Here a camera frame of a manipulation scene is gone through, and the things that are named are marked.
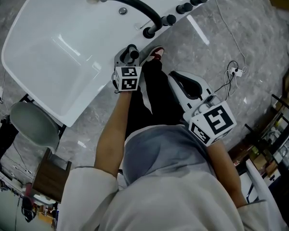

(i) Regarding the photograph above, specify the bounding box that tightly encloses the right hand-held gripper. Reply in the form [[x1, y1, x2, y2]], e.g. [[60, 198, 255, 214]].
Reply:
[[168, 70, 237, 147]]

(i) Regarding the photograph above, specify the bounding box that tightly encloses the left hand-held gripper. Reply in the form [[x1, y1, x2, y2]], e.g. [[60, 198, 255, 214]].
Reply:
[[111, 48, 143, 94]]

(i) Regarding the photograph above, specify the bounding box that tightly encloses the white bathtub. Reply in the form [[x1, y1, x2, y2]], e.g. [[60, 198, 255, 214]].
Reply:
[[1, 0, 239, 128]]

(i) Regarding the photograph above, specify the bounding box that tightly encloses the person's right forearm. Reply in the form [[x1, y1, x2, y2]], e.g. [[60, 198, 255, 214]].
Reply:
[[206, 138, 248, 208]]

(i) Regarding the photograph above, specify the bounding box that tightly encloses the person's left forearm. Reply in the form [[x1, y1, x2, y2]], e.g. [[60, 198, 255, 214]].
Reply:
[[93, 90, 136, 178]]

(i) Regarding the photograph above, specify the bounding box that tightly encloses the person's red white shoe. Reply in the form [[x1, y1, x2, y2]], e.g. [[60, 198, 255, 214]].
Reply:
[[139, 45, 165, 67]]

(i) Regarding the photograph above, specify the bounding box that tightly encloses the person's black trouser leg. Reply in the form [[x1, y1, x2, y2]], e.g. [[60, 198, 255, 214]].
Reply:
[[124, 59, 184, 139]]

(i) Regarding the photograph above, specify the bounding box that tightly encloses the white power strip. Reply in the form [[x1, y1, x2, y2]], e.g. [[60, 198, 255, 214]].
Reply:
[[228, 66, 248, 78]]

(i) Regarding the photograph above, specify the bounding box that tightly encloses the black curved faucet spout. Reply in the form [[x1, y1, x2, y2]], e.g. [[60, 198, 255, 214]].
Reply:
[[100, 0, 163, 39]]

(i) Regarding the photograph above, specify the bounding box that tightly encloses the person's grey shirt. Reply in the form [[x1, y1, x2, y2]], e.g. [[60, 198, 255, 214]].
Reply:
[[123, 124, 216, 186]]

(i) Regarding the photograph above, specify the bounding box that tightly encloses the grey round stool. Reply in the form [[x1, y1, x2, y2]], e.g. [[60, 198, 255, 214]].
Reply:
[[9, 101, 61, 152]]

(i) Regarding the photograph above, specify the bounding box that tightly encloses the person's cream jacket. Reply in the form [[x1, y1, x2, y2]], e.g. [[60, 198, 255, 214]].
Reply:
[[56, 165, 289, 231]]

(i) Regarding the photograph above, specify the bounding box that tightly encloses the white curved chair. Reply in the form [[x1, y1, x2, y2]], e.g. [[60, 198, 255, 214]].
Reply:
[[239, 161, 283, 226]]

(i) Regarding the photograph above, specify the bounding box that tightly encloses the brown wooden cabinet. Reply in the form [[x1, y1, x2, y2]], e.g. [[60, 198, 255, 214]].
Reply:
[[32, 148, 73, 204]]

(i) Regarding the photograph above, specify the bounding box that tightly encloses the black tripod stand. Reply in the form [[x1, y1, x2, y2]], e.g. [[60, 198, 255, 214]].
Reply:
[[0, 118, 19, 165]]

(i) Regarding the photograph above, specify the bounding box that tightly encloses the black thin cable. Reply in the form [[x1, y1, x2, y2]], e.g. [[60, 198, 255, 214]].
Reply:
[[213, 60, 239, 98]]

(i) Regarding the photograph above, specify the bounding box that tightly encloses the white floor cable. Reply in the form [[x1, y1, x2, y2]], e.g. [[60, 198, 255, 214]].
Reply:
[[214, 0, 248, 69]]

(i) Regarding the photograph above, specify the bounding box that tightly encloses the black metal frame shelf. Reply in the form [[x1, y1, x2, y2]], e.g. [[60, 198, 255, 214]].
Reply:
[[244, 93, 289, 178]]

